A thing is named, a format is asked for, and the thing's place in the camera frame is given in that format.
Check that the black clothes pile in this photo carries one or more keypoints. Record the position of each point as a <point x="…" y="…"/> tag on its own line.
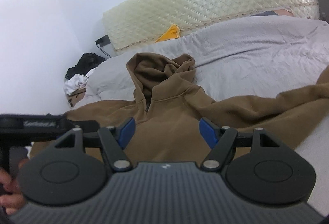
<point x="87" y="62"/>

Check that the white cloth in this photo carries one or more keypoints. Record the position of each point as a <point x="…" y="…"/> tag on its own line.
<point x="78" y="81"/>

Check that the brown hoodie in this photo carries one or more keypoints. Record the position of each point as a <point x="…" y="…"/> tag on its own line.
<point x="168" y="106"/>

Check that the cream quilted mattress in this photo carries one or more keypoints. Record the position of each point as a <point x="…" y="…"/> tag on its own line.
<point x="136" y="23"/>

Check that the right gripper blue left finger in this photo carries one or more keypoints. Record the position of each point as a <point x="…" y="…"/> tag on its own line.
<point x="113" y="142"/>

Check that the grey bed sheet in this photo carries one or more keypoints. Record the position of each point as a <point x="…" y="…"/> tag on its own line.
<point x="257" y="55"/>

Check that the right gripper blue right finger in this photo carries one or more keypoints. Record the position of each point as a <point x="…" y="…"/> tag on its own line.
<point x="221" y="141"/>

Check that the black power adapter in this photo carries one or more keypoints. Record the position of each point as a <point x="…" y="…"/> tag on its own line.
<point x="103" y="41"/>

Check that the yellow cloth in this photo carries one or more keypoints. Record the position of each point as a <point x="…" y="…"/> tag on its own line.
<point x="171" y="34"/>

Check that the person's left hand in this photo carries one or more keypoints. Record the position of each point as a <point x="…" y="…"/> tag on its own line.
<point x="13" y="200"/>

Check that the cardboard box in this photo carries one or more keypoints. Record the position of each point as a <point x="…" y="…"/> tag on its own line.
<point x="75" y="97"/>

